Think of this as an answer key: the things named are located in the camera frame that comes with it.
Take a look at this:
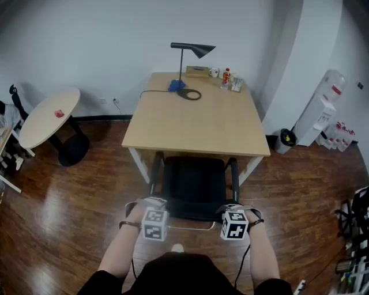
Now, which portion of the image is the round wooden table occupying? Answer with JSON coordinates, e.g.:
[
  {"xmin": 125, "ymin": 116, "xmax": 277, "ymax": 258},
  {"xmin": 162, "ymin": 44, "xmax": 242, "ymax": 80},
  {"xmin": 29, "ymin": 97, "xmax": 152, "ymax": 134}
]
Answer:
[{"xmin": 18, "ymin": 86, "xmax": 90, "ymax": 167}]

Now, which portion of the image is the white water dispenser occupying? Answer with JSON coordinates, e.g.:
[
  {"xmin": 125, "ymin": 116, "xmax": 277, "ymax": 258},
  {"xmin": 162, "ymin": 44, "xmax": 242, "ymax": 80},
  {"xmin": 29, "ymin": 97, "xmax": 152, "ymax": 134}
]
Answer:
[{"xmin": 295, "ymin": 93, "xmax": 337, "ymax": 147}]

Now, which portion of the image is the white-legged wooden desk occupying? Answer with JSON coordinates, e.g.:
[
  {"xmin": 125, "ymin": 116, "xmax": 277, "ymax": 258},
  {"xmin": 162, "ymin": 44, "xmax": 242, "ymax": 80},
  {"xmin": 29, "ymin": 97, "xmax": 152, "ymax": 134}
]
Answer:
[{"xmin": 0, "ymin": 126, "xmax": 22, "ymax": 194}]

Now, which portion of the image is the black mesh chair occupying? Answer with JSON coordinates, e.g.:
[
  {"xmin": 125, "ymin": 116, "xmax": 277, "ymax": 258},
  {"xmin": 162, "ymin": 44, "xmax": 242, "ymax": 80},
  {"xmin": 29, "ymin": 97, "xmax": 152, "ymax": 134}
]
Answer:
[{"xmin": 148, "ymin": 151, "xmax": 240, "ymax": 231}]

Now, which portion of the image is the person's right forearm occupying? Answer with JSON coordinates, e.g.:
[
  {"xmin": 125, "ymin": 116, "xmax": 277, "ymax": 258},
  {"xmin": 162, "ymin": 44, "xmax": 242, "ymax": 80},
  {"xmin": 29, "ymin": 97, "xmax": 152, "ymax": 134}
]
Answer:
[{"xmin": 244, "ymin": 212, "xmax": 282, "ymax": 289}]

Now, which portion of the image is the bottles and items cluster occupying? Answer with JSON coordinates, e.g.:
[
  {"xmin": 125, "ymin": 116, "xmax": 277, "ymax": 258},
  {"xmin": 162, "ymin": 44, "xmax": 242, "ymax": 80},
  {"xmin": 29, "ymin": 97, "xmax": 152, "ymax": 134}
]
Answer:
[{"xmin": 229, "ymin": 76, "xmax": 246, "ymax": 93}]

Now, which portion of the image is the clear water jug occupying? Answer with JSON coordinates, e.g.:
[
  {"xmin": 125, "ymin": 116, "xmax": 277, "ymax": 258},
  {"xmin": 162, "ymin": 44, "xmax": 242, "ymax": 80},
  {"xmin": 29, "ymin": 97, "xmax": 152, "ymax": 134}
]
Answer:
[{"xmin": 321, "ymin": 69, "xmax": 347, "ymax": 103}]

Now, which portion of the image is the blue cloth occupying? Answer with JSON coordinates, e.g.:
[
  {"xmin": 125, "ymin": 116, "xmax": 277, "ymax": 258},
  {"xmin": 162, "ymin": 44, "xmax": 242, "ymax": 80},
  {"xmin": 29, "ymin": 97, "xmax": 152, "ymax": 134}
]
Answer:
[{"xmin": 168, "ymin": 80, "xmax": 187, "ymax": 92}]

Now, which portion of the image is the metal flask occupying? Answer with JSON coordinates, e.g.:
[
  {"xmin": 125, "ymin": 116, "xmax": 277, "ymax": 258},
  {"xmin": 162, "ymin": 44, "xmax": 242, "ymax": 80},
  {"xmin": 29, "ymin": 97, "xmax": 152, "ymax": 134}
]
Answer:
[{"xmin": 336, "ymin": 259, "xmax": 357, "ymax": 274}]

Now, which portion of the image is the white power strip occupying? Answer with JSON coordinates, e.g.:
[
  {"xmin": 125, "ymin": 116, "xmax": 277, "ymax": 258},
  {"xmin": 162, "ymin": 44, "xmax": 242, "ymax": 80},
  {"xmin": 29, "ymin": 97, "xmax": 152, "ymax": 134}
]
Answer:
[{"xmin": 293, "ymin": 278, "xmax": 307, "ymax": 295}]

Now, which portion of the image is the grey trash bin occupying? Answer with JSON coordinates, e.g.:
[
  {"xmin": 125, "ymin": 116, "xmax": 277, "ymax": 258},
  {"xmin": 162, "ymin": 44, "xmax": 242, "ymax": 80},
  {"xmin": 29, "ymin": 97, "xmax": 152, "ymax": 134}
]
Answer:
[{"xmin": 274, "ymin": 128, "xmax": 297, "ymax": 154}]

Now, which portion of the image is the white metal rack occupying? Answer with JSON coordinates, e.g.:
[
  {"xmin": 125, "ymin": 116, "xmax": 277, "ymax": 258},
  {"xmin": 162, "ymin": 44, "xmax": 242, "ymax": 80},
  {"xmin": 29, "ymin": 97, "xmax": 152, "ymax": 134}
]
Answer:
[{"xmin": 336, "ymin": 239, "xmax": 369, "ymax": 295}]

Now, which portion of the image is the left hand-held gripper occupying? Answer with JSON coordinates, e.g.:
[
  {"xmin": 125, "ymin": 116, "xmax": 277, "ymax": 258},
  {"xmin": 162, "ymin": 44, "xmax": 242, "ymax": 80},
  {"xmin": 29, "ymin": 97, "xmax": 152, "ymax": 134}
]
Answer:
[{"xmin": 125, "ymin": 196, "xmax": 170, "ymax": 241}]

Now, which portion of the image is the group of clear water bottles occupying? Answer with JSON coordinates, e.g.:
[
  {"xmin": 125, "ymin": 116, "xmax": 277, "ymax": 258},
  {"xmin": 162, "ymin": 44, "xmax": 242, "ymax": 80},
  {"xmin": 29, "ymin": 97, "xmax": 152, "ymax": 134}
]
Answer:
[{"xmin": 315, "ymin": 121, "xmax": 358, "ymax": 152}]

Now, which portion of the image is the wooden tissue box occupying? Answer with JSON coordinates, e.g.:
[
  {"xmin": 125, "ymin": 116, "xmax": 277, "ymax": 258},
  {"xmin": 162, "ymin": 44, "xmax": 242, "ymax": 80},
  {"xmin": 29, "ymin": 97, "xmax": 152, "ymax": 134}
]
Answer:
[{"xmin": 186, "ymin": 65, "xmax": 210, "ymax": 78}]

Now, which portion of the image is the person's black clothing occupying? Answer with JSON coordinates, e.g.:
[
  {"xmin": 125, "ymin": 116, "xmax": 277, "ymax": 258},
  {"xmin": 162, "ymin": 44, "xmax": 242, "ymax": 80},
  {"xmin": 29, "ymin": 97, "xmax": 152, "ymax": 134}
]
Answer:
[{"xmin": 76, "ymin": 252, "xmax": 293, "ymax": 295}]

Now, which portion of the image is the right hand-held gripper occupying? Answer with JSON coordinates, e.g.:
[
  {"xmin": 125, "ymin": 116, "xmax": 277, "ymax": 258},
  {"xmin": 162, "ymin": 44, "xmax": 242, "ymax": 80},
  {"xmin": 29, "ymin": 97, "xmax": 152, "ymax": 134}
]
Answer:
[{"xmin": 216, "ymin": 203, "xmax": 263, "ymax": 240}]

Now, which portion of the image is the black desk lamp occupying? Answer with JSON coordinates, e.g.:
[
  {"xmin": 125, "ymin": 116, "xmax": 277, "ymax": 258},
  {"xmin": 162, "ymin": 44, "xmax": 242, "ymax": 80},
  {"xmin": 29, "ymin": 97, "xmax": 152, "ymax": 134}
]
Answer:
[{"xmin": 170, "ymin": 42, "xmax": 217, "ymax": 101}]

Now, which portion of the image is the black equipment cart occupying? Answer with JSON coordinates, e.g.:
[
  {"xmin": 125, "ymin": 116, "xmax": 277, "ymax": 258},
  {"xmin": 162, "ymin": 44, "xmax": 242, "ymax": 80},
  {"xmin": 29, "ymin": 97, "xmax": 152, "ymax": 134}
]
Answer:
[{"xmin": 336, "ymin": 186, "xmax": 369, "ymax": 240}]

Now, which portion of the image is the person's left forearm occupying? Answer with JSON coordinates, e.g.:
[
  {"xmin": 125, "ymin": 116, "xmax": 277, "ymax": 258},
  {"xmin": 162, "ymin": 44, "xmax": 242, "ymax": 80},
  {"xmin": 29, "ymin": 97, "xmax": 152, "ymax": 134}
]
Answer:
[{"xmin": 97, "ymin": 206, "xmax": 145, "ymax": 289}]

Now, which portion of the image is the light wooden desk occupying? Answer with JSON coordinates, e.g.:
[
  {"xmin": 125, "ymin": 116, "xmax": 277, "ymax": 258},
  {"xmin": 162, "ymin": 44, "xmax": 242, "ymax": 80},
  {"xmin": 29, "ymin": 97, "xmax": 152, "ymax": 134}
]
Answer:
[{"xmin": 121, "ymin": 71, "xmax": 271, "ymax": 185}]

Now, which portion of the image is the red drink bottle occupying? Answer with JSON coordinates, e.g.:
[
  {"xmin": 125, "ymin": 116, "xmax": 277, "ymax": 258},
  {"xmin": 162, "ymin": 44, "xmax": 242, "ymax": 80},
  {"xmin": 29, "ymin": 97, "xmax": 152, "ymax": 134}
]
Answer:
[{"xmin": 220, "ymin": 67, "xmax": 232, "ymax": 89}]

